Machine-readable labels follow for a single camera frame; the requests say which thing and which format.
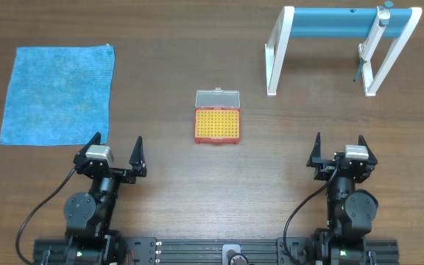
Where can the white pipette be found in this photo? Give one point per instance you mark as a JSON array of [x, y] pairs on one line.
[[374, 36]]

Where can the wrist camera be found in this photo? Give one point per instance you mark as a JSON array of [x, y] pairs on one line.
[[100, 153], [357, 152]]

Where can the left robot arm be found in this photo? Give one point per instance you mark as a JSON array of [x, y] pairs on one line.
[[87, 213]]

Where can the mounting rail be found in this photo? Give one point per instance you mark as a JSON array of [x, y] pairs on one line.
[[197, 251]]

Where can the white and blue stand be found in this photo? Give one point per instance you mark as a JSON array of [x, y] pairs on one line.
[[326, 22]]

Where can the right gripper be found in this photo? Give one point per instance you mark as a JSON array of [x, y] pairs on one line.
[[355, 169]]

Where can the blue cloth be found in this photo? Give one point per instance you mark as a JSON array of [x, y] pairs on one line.
[[57, 95]]

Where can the red and yellow tip box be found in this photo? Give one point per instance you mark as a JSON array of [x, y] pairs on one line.
[[217, 125]]

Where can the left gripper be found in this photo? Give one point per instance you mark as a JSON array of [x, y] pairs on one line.
[[99, 170]]

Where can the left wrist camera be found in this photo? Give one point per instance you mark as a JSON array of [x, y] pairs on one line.
[[100, 153]]

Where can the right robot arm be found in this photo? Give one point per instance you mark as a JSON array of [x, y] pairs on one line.
[[355, 213]]

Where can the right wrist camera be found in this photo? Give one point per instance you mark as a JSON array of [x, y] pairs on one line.
[[357, 152]]

